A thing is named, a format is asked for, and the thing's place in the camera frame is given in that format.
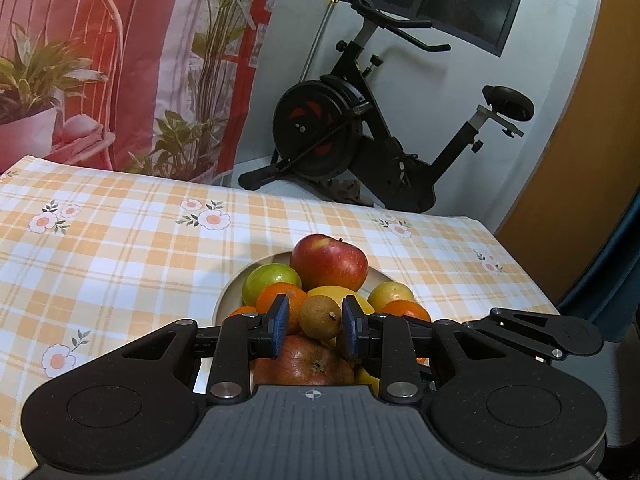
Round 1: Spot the green apple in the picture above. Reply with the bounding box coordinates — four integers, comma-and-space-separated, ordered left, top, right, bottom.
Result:
242, 263, 303, 306

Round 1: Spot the dark blue cloth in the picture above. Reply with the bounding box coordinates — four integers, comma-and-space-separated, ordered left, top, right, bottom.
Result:
557, 195, 640, 343

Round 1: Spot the silver metal pole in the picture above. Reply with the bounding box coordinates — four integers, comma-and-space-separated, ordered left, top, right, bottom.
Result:
300, 0, 337, 83

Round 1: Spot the small brown round fruit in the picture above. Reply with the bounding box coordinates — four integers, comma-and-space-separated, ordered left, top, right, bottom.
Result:
299, 294, 343, 341

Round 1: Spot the dark window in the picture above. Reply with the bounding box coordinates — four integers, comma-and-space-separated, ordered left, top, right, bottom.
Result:
345, 0, 533, 56

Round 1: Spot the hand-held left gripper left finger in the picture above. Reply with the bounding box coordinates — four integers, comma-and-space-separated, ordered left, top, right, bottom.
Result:
107, 294, 291, 405

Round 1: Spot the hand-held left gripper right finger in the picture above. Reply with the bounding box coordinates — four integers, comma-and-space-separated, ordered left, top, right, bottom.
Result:
337, 295, 526, 403

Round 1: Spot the yellow plaid floral tablecloth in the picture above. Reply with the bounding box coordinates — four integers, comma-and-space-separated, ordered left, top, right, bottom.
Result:
0, 155, 561, 461

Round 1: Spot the orange wooden door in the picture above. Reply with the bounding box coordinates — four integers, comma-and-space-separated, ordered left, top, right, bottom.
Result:
492, 0, 640, 306

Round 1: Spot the dull brownish red apple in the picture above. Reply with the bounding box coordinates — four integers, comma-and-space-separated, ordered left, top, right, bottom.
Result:
252, 335, 357, 387

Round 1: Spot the black exercise bike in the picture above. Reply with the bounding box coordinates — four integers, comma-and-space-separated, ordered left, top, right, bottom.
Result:
239, 0, 535, 213

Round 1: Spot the printed pink backdrop cloth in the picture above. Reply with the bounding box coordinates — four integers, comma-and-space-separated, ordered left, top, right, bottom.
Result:
0, 0, 291, 186

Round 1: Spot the small yellow round fruit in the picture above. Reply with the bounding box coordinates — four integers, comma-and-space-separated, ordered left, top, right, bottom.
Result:
367, 281, 416, 311

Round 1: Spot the large yellow citrus fruit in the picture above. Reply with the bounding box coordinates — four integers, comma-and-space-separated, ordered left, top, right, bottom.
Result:
306, 285, 382, 392

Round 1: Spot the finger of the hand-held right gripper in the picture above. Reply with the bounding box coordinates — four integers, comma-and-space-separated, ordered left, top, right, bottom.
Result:
467, 308, 566, 361

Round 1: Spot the beige round plate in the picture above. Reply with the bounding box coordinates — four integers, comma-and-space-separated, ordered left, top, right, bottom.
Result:
212, 250, 401, 326

